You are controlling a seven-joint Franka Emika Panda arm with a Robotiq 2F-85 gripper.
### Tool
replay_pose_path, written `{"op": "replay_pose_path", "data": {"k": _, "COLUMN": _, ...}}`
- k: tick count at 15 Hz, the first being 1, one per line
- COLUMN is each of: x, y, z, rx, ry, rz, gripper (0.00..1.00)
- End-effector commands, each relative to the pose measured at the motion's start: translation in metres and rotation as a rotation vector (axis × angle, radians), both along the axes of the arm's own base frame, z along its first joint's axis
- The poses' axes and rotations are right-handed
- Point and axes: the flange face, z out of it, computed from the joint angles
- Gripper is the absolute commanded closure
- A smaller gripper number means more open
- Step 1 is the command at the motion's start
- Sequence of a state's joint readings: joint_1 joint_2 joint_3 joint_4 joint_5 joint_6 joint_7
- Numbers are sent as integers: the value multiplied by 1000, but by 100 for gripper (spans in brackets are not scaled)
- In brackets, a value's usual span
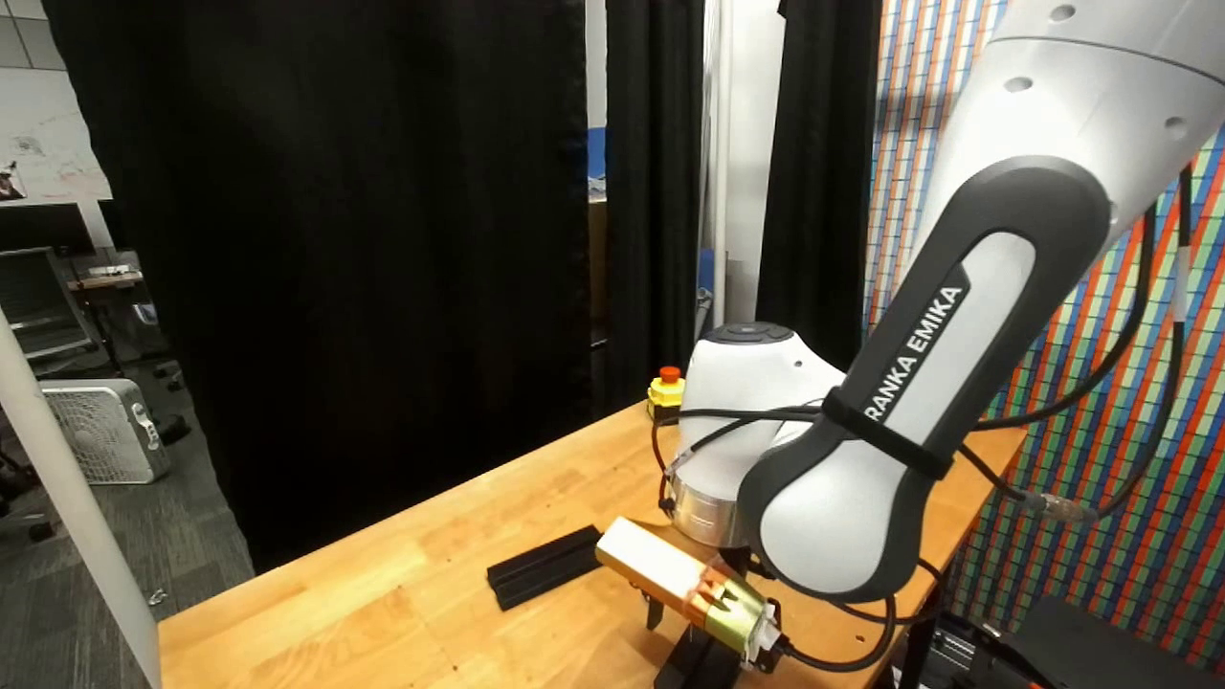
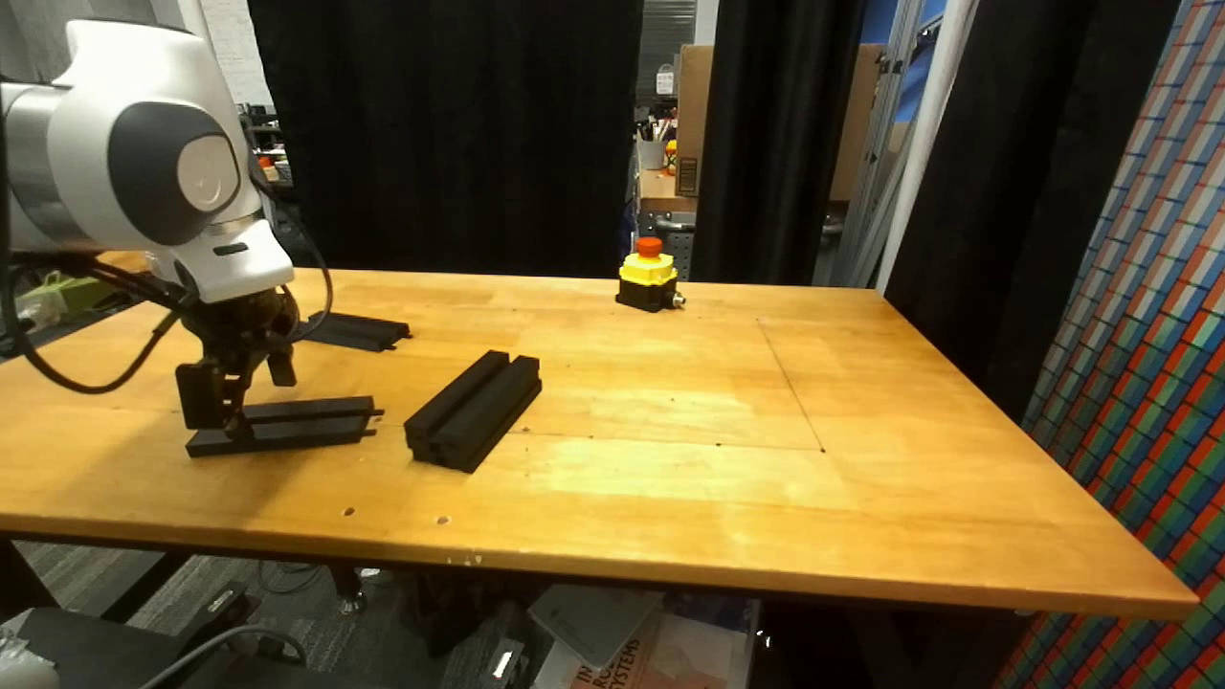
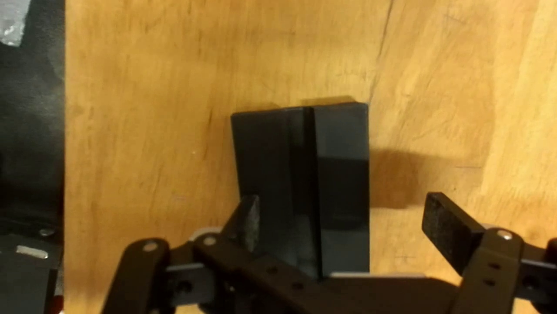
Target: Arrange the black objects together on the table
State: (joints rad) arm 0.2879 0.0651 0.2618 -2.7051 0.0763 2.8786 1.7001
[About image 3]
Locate light gray crumpled plastic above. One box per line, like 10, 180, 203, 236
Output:
0, 0, 31, 50

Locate black grooved plastic rail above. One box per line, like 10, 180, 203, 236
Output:
229, 102, 372, 280

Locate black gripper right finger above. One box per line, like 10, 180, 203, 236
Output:
421, 191, 557, 314

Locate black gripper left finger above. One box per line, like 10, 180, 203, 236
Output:
101, 194, 327, 314

